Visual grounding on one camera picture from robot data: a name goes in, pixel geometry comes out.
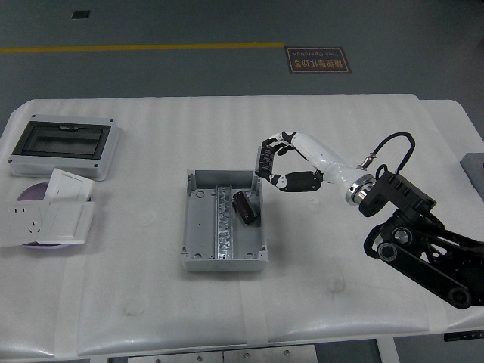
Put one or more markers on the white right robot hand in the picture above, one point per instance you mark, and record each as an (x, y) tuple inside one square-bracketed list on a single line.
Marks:
[(321, 159)]

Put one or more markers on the black cylindrical battery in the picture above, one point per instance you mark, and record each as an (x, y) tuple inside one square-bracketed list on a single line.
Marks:
[(244, 208)]

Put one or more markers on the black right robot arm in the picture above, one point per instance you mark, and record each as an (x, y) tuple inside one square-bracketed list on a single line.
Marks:
[(419, 234)]

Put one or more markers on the open grey junction box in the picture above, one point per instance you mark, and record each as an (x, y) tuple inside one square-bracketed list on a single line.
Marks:
[(223, 223)]

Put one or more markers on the grey distribution box, dark window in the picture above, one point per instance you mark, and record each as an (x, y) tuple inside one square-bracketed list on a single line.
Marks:
[(62, 145)]

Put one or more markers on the dark floor sign, orange print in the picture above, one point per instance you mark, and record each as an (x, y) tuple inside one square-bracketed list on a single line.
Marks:
[(317, 60)]

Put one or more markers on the grey flat block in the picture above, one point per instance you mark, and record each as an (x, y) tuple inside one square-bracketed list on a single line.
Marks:
[(473, 164)]

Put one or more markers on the white foam table mat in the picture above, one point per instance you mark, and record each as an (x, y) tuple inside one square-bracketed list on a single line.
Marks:
[(151, 159)]

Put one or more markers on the dark floor hatch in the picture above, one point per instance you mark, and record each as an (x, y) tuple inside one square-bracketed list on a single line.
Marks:
[(79, 14)]

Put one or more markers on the purple round plate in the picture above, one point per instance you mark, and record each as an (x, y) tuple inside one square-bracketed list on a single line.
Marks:
[(36, 193)]

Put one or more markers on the metal table frame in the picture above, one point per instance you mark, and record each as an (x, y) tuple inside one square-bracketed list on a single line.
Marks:
[(264, 353)]

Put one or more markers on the white wall switch panel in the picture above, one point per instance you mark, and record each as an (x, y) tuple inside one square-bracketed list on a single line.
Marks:
[(66, 222), (70, 186)]

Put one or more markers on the white wall socket panel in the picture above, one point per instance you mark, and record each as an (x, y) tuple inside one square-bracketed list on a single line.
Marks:
[(22, 225)]

